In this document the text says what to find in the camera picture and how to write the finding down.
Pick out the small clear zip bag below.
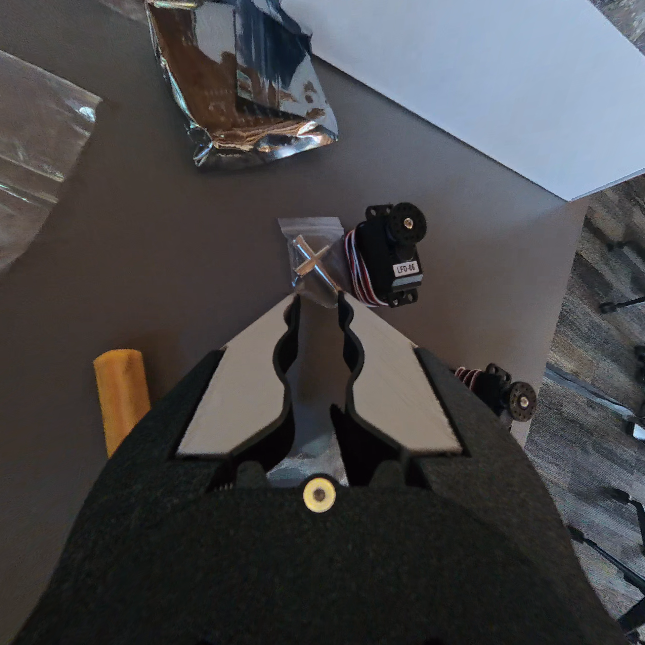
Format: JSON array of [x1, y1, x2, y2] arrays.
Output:
[[277, 217, 356, 309]]

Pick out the silver foil bag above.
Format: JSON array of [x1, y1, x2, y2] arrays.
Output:
[[145, 0, 339, 168]]

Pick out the grey desk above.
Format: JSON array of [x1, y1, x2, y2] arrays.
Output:
[[0, 0, 591, 645]]

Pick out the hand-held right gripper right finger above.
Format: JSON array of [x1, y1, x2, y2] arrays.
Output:
[[330, 291, 465, 458]]

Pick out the black servo motor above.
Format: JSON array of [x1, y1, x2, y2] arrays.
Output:
[[344, 202, 428, 309], [455, 363, 538, 430]]

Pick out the orange cardboard box white flaps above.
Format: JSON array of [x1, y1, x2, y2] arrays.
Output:
[[278, 0, 645, 203]]

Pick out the amber cylinder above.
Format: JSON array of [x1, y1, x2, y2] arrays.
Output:
[[93, 348, 152, 458]]

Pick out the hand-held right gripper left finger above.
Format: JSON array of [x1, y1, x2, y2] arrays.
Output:
[[176, 294, 302, 458]]

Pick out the large clear plastic bag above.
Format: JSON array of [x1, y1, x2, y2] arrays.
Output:
[[0, 49, 104, 275]]

